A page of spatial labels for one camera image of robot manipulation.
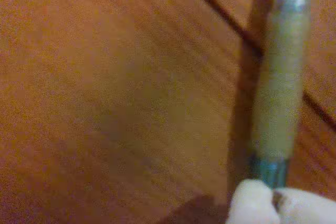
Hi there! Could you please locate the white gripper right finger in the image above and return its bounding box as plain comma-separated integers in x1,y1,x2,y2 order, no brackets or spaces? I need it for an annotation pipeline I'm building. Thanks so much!
272,187,336,224

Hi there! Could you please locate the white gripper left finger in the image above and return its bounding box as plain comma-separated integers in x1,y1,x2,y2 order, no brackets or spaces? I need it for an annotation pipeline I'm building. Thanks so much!
226,179,281,224

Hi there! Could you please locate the green transparent pen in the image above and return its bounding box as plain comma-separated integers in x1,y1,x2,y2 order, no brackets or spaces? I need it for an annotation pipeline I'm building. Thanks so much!
248,0,312,191

